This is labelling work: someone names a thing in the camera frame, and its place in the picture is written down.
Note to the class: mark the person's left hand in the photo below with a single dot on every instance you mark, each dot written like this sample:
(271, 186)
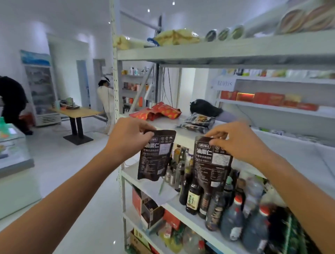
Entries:
(125, 138)

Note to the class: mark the person's right hand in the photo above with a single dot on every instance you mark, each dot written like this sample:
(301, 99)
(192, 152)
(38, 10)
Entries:
(240, 141)

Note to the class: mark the person's left thumb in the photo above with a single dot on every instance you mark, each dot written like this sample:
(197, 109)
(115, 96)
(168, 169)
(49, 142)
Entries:
(148, 136)

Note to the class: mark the person's right thumb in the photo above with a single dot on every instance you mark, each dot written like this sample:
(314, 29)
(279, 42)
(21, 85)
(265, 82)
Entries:
(218, 144)

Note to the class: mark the dark brown snack pouch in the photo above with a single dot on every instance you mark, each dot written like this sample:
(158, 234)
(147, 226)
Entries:
(155, 157)
(212, 167)

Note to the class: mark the person's right forearm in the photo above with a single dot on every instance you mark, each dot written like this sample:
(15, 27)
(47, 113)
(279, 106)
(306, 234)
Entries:
(301, 191)

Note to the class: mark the person's left forearm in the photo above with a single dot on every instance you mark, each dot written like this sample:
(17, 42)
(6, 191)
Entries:
(60, 201)

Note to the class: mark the red patterned snack packets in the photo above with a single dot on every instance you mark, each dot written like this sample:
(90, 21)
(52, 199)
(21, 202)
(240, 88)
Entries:
(159, 111)

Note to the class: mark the black printed snack packet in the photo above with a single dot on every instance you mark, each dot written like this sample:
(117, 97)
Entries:
(193, 128)
(200, 119)

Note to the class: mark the background shelf with goods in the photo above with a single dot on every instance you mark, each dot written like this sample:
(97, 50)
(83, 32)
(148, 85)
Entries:
(134, 87)

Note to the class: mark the white shelf sign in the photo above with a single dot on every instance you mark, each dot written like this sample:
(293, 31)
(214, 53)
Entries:
(223, 83)

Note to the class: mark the row of red boxes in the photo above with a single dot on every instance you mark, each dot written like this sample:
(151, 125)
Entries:
(267, 99)

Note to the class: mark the red carton box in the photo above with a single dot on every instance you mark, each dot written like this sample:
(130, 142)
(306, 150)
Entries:
(136, 201)

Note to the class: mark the row of dark sauce bottles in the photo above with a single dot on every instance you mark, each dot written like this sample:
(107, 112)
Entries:
(230, 209)

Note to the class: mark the wooden table with black leg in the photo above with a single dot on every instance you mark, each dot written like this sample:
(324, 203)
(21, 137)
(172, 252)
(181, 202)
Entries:
(76, 113)

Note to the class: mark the open brown cardboard box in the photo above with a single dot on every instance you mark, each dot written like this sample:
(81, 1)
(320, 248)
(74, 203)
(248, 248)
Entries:
(151, 213)

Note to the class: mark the red packet box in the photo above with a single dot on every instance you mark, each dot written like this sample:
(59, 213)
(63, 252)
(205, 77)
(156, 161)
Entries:
(172, 219)

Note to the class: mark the items on wooden table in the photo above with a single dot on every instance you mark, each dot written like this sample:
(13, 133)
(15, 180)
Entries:
(67, 103)

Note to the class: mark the white metal shelving unit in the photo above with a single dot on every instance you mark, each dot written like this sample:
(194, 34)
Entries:
(199, 51)

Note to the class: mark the pale yellow snack bag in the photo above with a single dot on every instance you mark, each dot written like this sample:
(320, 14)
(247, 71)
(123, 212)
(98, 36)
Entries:
(122, 41)

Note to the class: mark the clear plastic bottle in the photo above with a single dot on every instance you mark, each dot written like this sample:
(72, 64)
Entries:
(193, 242)

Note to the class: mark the yellow green snack packets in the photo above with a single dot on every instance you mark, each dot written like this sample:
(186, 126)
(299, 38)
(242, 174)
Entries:
(170, 236)

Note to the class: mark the printed cardboard box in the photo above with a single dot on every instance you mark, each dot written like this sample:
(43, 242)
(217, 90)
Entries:
(138, 242)

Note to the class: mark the small round green tin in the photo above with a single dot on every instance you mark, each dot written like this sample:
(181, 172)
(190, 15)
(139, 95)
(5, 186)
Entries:
(237, 32)
(211, 35)
(224, 34)

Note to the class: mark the glass door drinks cooler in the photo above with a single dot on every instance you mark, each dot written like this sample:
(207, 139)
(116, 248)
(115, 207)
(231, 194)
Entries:
(41, 89)

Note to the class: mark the glass top display counter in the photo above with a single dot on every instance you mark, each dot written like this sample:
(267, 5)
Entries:
(13, 167)

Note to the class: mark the large round striped tin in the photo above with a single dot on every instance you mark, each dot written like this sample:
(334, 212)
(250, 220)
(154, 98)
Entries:
(319, 17)
(291, 21)

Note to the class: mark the green bottle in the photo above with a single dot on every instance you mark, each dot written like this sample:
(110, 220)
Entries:
(3, 127)

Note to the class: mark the white wall shelf unit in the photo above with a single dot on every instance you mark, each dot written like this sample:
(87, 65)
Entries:
(282, 107)

